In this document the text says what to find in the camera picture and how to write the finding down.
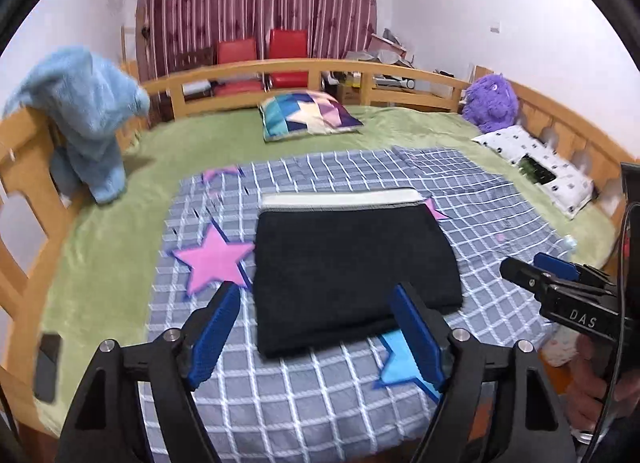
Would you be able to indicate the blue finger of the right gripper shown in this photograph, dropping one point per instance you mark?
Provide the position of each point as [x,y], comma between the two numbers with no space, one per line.
[524,275]
[568,271]

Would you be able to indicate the dark wooden chair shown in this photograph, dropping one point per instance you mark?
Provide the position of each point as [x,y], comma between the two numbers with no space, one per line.
[191,60]

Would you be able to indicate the white black-flower pillow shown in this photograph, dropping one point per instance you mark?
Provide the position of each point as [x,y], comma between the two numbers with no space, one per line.
[567,187]

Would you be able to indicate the person's right hand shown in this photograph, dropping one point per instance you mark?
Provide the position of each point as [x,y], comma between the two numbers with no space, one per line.
[583,397]

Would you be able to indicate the green plush bed cover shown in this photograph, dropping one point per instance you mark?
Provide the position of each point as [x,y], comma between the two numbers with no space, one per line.
[115,276]

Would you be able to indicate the colourful geometric cushion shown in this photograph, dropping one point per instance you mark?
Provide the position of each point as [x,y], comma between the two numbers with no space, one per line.
[304,113]

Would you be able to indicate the purple fluffy plush toy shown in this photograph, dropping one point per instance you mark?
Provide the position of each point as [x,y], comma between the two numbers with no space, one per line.
[490,104]

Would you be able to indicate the black smartphone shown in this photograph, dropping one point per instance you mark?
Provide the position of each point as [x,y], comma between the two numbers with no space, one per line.
[46,371]

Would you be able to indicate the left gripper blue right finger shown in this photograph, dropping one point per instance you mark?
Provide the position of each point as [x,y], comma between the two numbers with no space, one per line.
[496,403]

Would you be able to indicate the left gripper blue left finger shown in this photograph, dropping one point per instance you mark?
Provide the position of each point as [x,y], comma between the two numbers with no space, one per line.
[105,421]

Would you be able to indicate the blue plush elephant toy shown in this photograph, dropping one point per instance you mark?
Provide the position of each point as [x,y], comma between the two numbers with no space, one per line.
[88,98]

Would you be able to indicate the small light blue toy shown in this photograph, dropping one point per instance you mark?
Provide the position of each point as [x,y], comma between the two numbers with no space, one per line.
[570,243]

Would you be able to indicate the black sweatpants with white stripe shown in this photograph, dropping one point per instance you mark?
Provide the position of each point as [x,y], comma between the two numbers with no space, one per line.
[326,264]

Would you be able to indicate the grey checked star blanket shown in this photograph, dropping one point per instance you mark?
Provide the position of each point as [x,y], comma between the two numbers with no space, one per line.
[216,258]

